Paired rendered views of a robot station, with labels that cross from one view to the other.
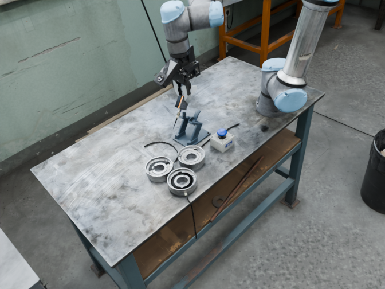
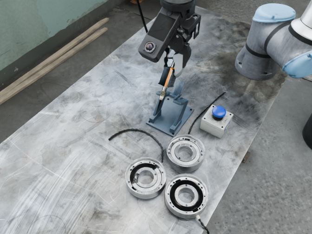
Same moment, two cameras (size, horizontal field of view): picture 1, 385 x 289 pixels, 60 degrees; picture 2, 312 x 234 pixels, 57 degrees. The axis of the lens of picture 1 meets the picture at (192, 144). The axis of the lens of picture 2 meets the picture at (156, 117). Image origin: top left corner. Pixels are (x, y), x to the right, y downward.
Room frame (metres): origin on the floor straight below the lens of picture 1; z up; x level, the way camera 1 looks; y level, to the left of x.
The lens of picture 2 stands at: (0.54, 0.22, 1.49)
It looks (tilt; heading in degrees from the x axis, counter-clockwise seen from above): 51 degrees down; 342
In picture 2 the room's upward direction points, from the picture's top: 1 degrees clockwise
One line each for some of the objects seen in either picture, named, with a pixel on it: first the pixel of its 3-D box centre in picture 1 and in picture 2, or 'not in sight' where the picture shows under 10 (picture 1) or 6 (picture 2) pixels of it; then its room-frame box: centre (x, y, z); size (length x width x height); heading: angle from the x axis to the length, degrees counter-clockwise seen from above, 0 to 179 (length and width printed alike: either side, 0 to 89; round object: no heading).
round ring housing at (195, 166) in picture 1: (191, 158); (185, 153); (0.92, 0.01, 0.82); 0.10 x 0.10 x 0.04
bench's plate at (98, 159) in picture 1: (189, 129); (161, 106); (1.13, 0.01, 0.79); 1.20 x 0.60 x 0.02; 129
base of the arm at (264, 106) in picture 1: (273, 98); (259, 55); (1.21, -0.38, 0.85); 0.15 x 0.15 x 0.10
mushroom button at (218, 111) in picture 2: (222, 135); (217, 115); (0.99, -0.12, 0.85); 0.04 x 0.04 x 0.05
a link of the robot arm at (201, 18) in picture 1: (204, 14); not in sight; (1.07, -0.09, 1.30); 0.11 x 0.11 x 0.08; 3
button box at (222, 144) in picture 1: (223, 139); (217, 120); (1.00, -0.12, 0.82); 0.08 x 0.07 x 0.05; 129
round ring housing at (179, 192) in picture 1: (182, 182); (185, 196); (0.80, 0.05, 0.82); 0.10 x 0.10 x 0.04
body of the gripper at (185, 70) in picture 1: (183, 63); (178, 19); (1.06, 0.00, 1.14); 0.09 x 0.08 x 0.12; 130
